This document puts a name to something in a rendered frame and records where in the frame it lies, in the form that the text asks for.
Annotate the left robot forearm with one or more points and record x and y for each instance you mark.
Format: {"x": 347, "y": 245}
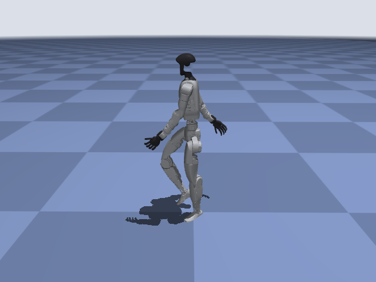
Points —
{"x": 171, "y": 124}

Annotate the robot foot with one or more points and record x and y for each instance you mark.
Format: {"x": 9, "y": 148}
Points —
{"x": 192, "y": 216}
{"x": 183, "y": 197}

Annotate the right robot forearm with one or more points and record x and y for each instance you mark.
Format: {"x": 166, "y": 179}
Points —
{"x": 205, "y": 113}

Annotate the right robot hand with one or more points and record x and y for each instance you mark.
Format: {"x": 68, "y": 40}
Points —
{"x": 217, "y": 125}

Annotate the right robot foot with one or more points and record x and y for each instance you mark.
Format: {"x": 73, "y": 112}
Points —
{"x": 183, "y": 197}

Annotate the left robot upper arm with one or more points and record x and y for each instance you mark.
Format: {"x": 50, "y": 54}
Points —
{"x": 185, "y": 92}

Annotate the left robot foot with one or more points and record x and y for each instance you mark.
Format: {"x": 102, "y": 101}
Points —
{"x": 192, "y": 216}

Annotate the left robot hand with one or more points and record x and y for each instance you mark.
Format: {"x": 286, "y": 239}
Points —
{"x": 154, "y": 141}

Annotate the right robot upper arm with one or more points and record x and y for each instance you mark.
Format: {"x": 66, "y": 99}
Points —
{"x": 200, "y": 99}

